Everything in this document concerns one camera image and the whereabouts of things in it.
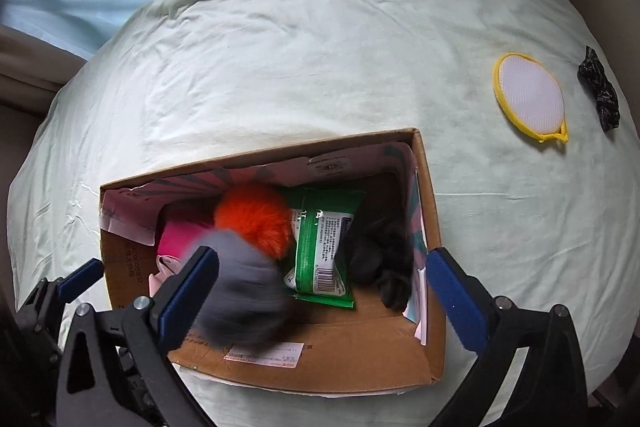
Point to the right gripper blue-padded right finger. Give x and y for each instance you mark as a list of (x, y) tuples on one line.
[(551, 386)]

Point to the green wet wipes pack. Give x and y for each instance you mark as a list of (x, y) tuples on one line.
[(321, 218)]

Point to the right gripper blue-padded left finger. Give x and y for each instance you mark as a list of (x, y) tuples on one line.
[(115, 369)]

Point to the open cardboard box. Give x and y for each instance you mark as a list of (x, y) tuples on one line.
[(366, 350)]

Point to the black patterned scrunchie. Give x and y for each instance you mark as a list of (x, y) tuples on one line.
[(591, 74)]

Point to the pink fabric scrunchie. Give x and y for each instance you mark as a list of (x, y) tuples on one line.
[(167, 266)]

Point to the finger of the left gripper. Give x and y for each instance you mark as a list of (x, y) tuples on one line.
[(77, 282)]

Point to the light green bed sheet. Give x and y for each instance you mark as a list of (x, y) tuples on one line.
[(189, 80)]

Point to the magenta zip pouch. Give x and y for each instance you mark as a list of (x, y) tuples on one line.
[(178, 237)]

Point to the orange fluffy pom-pom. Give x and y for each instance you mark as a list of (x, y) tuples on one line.
[(259, 213)]

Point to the grey fluffy scrunchie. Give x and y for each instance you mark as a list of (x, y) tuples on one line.
[(249, 303)]

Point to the yellow-rimmed white round pad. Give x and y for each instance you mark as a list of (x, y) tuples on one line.
[(530, 97)]

